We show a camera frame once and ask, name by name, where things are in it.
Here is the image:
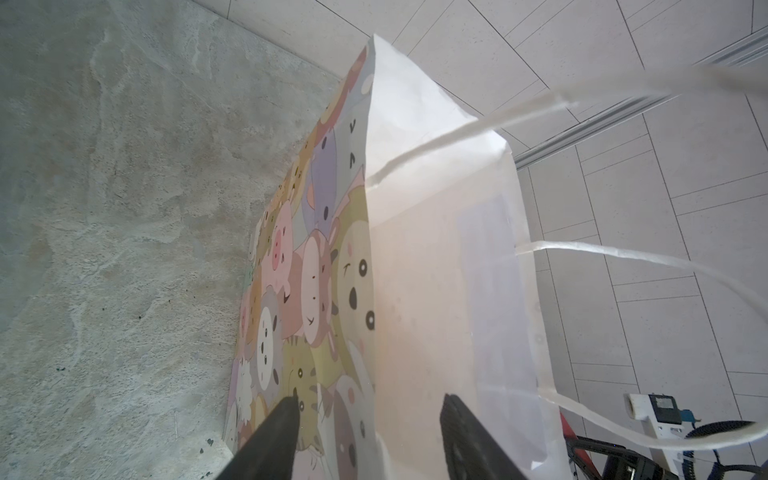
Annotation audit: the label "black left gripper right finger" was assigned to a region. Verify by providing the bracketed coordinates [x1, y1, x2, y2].
[439, 394, 526, 480]

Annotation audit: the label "aluminium right corner profile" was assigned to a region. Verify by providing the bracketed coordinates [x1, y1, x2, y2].
[514, 27, 767, 170]

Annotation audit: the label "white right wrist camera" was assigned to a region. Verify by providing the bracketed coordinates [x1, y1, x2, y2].
[625, 394, 700, 479]

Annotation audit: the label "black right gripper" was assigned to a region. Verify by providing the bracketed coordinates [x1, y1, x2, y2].
[566, 436, 678, 480]

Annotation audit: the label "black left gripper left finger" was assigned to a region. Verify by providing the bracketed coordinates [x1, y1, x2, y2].
[216, 396, 300, 480]

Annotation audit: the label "white cartoon animal paper bag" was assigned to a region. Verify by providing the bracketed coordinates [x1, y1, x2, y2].
[224, 36, 767, 479]

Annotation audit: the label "red steel kitchen tongs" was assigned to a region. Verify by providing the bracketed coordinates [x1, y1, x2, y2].
[560, 413, 578, 444]

